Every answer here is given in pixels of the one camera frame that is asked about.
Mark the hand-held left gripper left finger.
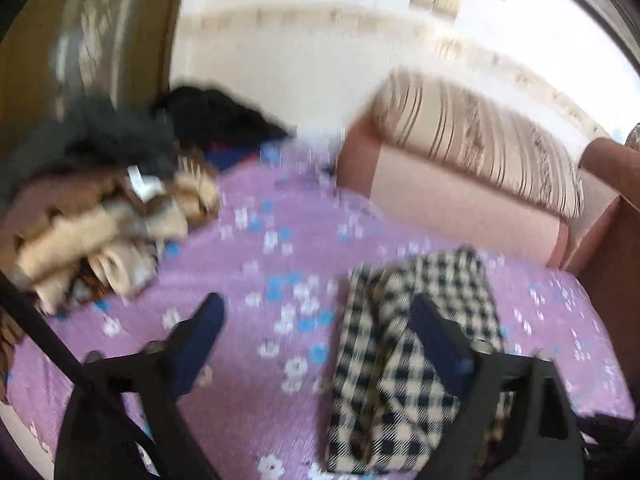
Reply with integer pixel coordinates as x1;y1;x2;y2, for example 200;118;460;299
54;292;227;480

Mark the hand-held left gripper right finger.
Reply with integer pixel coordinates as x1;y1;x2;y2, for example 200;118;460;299
410;294;586;480

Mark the black and cream checkered garment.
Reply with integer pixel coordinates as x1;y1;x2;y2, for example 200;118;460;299
325;247;516;476

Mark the purple floral bedsheet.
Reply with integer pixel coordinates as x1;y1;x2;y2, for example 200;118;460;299
0;140;636;480

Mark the beige and brown patterned cloth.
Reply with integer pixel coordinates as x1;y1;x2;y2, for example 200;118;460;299
15;157;221;316

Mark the white clothing tag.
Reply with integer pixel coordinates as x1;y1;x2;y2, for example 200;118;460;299
127;165;163;198

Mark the blue and red cloth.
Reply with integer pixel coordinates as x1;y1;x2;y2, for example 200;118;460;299
205;140;281;171

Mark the striped beige cushion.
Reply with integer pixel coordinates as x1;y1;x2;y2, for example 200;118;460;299
372;69;586;218

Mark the mauve brown cloth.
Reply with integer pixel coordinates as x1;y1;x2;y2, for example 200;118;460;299
0;167;126;261

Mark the wooden wardrobe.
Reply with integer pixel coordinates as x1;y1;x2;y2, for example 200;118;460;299
0;0;191;161

